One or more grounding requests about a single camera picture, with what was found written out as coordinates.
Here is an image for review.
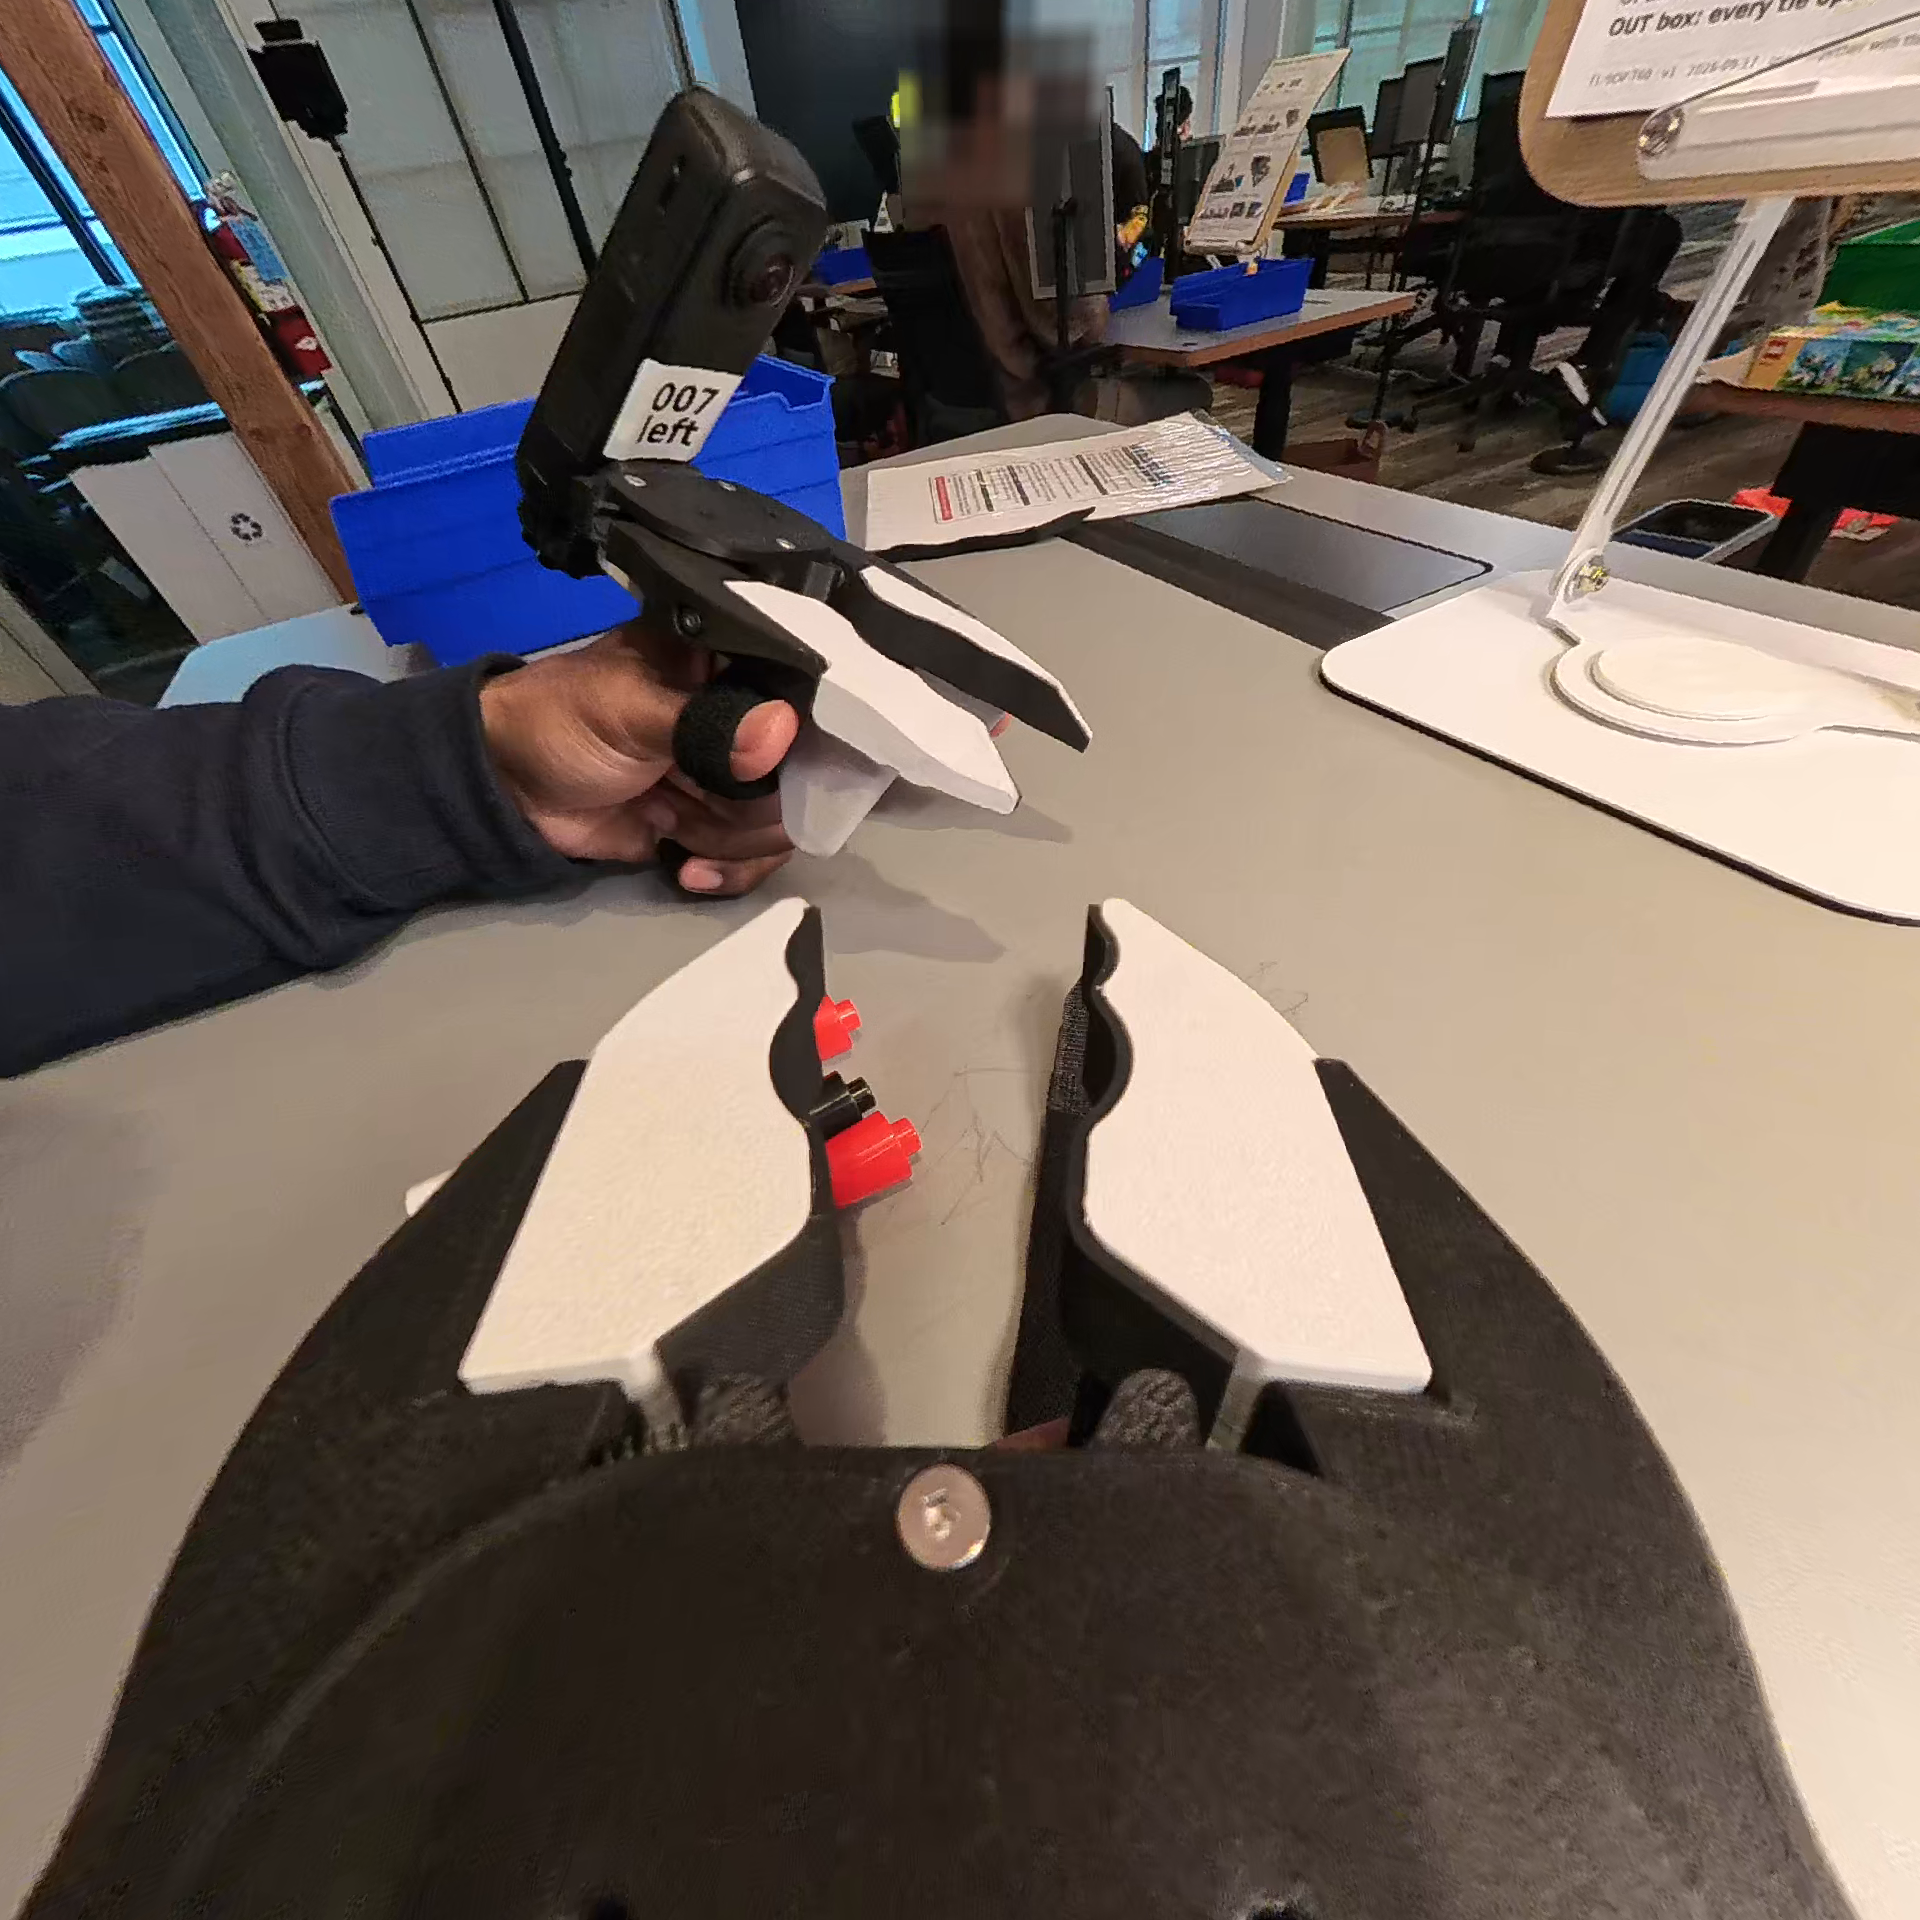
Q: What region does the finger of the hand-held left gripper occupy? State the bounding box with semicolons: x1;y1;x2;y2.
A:
850;562;1098;752
720;577;1028;818

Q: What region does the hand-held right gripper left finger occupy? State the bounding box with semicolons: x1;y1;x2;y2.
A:
459;901;858;1427

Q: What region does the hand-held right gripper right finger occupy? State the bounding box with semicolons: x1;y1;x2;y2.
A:
1006;901;1436;1449

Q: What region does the blue plastic bin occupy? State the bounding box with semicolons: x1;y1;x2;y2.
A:
331;354;849;668

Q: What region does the person's left hand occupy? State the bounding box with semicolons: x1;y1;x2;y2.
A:
480;624;812;904

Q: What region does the printed paper sheet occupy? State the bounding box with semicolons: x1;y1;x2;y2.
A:
864;416;1292;551

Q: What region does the red fire extinguisher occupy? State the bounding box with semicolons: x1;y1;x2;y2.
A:
210;180;331;378

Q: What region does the small blue bin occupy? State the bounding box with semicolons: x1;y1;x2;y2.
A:
1171;258;1312;331

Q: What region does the white stand base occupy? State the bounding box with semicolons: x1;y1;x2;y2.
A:
1322;556;1920;924

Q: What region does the white recycling bin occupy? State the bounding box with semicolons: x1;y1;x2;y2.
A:
67;421;357;647

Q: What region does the white sign board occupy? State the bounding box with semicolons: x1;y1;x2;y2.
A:
1192;52;1346;257

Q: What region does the black office chair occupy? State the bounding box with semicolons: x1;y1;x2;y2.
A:
1441;76;1683;424

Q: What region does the white stand pole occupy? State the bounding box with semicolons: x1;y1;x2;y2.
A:
1546;197;1802;618

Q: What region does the colourful toy box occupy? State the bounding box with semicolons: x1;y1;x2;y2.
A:
1741;315;1920;401

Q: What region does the white paper notice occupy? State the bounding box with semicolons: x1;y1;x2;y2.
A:
1546;0;1920;116

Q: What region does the wooden post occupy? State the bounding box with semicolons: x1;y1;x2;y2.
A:
0;0;362;587

